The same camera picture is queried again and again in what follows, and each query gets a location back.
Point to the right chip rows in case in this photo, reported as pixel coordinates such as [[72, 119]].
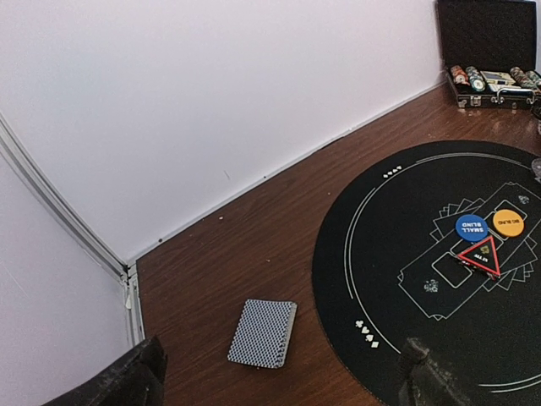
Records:
[[524, 80]]

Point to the card deck in case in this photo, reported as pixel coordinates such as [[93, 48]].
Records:
[[498, 80]]

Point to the green chip row in case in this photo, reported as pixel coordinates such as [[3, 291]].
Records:
[[475, 79]]

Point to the yellow big blind button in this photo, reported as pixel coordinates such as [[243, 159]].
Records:
[[508, 223]]

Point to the red triangular all-in marker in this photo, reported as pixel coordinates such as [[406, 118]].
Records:
[[482, 256]]

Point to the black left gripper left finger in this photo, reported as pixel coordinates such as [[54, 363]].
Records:
[[136, 378]]

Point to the round black poker mat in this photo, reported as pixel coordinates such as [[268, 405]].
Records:
[[386, 268]]

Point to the black poker chip case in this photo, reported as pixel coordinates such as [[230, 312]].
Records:
[[492, 36]]

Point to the red chip row in case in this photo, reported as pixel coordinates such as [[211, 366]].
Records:
[[458, 75]]

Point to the blue small blind button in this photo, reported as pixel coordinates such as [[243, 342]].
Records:
[[471, 228]]

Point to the aluminium frame post left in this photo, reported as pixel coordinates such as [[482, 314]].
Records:
[[123, 272]]

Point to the blue patterned card deck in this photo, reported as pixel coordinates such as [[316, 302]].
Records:
[[263, 333]]

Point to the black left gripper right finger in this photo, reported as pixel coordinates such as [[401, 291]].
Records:
[[427, 378]]

